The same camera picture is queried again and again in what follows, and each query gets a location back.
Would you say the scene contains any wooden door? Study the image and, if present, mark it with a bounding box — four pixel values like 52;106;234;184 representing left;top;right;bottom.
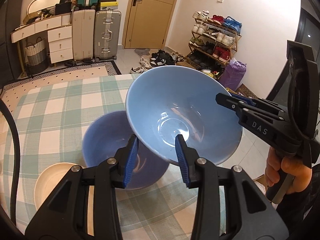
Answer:
123;0;177;49

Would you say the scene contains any person's right hand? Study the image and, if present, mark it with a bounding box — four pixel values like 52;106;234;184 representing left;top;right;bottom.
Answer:
265;147;312;194

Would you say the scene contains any checkered green tablecloth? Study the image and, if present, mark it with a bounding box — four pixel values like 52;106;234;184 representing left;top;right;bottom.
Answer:
3;74;197;239

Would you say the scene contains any wooden shoe rack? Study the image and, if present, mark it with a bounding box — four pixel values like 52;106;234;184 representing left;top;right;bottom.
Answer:
186;10;242;76

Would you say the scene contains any light blue bowl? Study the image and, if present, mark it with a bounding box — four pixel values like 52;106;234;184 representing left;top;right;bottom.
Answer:
125;66;242;165

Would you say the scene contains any silver aluminium suitcase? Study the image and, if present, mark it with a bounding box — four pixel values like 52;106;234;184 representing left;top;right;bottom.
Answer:
94;10;121;61

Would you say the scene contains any dotted floor rug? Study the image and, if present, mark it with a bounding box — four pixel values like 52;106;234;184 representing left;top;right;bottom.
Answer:
1;60;122;99

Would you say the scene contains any oval vanity mirror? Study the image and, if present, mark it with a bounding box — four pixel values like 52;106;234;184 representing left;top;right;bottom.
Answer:
26;0;60;14

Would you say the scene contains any woven laundry basket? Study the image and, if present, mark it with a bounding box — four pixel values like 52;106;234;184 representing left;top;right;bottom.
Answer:
25;37;49;75

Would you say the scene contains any beige suitcase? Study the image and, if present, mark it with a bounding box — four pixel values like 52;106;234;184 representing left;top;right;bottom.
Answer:
72;9;95;61

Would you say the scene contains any white vanity desk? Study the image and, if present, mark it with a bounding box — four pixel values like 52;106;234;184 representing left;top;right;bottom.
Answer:
11;13;72;77

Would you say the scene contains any white drawer unit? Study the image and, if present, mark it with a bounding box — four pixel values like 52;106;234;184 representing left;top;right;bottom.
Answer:
48;25;73;64

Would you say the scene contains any large blue bowl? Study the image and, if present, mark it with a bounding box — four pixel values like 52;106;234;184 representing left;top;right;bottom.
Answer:
82;111;169;190

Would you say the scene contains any purple bag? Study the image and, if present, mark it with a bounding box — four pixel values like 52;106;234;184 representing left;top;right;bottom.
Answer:
219;58;247;90

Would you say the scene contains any cardboard box on floor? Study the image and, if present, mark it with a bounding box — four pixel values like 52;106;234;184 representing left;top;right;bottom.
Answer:
253;174;268;194

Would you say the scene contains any black cable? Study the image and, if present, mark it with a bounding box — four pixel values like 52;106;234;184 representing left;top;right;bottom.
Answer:
0;100;21;227

